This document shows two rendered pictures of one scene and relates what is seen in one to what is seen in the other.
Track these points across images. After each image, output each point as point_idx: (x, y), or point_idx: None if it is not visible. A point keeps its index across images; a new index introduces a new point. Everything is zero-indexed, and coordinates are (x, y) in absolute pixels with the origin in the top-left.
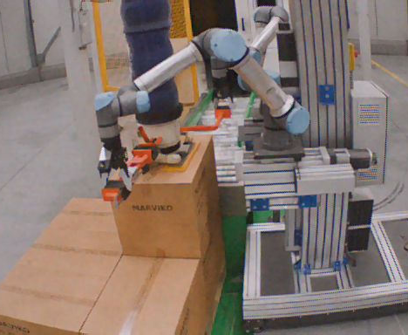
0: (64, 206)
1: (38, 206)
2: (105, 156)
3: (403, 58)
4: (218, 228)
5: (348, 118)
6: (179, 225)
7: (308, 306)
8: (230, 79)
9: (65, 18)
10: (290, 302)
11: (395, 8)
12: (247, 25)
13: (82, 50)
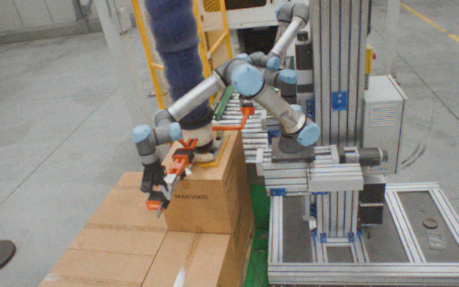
0: (119, 166)
1: (95, 166)
2: (146, 179)
3: None
4: (247, 196)
5: (359, 118)
6: (213, 209)
7: (325, 277)
8: (259, 46)
9: (100, 1)
10: (309, 271)
11: None
12: None
13: (122, 34)
